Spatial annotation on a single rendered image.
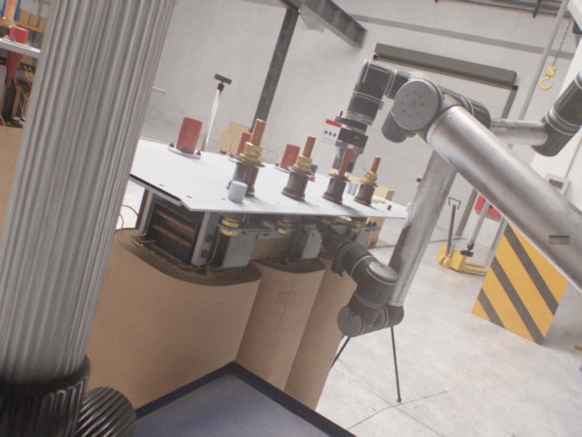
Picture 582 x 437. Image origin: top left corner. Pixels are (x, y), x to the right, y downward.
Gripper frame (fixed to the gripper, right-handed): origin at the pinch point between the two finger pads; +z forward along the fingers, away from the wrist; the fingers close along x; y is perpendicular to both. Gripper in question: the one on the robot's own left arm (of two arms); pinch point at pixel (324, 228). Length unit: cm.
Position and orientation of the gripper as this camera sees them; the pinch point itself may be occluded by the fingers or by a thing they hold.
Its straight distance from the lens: 180.5
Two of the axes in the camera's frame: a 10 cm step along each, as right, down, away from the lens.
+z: -4.9, -5.2, 7.0
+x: -7.6, -1.3, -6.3
